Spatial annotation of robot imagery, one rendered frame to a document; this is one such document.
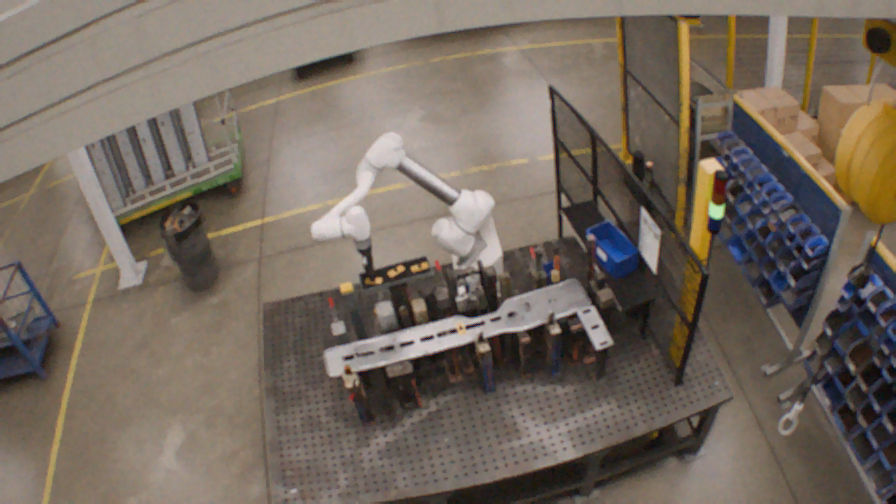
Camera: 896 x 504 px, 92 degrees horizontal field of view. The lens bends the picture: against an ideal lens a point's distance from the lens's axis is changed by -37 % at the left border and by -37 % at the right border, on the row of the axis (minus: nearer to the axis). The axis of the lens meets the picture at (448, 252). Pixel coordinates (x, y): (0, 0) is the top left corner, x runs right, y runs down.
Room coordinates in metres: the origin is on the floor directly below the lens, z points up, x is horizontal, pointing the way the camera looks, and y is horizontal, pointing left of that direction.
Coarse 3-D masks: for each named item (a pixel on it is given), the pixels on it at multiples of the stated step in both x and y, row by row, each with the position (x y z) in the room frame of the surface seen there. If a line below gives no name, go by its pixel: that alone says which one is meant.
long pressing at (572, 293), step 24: (552, 288) 2.36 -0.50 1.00; (576, 288) 2.32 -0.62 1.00; (504, 312) 2.26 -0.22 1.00; (528, 312) 2.23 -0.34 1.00; (576, 312) 2.17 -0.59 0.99; (384, 336) 2.22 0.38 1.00; (408, 336) 2.20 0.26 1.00; (456, 336) 2.15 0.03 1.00; (336, 360) 2.10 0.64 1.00; (360, 360) 2.08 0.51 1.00; (384, 360) 2.06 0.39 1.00
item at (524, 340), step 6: (522, 336) 2.08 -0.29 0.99; (522, 342) 2.04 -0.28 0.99; (528, 342) 2.04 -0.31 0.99; (522, 348) 2.04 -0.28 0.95; (528, 348) 2.04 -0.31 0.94; (522, 354) 2.04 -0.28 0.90; (528, 354) 2.04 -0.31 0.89; (522, 360) 2.06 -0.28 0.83; (528, 360) 2.05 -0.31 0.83; (522, 366) 2.06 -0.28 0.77; (528, 366) 2.05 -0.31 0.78; (522, 372) 2.06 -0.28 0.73; (528, 372) 2.04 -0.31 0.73
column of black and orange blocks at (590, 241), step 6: (588, 240) 2.46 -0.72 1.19; (594, 240) 2.46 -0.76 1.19; (588, 246) 2.46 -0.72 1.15; (588, 252) 2.46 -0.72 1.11; (588, 258) 2.45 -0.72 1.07; (588, 264) 2.46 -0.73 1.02; (588, 270) 2.45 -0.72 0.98; (588, 276) 2.45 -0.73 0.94; (588, 282) 2.45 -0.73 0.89; (588, 288) 2.45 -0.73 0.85; (588, 294) 2.46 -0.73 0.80
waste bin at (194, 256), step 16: (176, 208) 4.35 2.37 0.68; (192, 208) 4.34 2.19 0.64; (160, 224) 4.14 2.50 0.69; (176, 224) 4.05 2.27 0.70; (192, 224) 3.99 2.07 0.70; (176, 240) 3.91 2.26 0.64; (192, 240) 3.96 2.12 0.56; (208, 240) 4.17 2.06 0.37; (176, 256) 3.95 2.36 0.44; (192, 256) 3.95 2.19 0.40; (208, 256) 4.07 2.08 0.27; (192, 272) 3.95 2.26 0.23; (208, 272) 4.02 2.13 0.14; (192, 288) 3.98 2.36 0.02
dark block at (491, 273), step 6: (486, 270) 2.45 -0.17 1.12; (492, 270) 2.44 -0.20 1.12; (492, 276) 2.41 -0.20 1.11; (492, 282) 2.41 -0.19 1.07; (492, 288) 2.41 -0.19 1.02; (492, 294) 2.41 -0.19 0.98; (492, 300) 2.41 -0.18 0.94; (498, 300) 2.42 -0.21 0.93; (492, 306) 2.41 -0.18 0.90; (498, 306) 2.42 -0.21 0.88; (492, 312) 2.41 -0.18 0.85
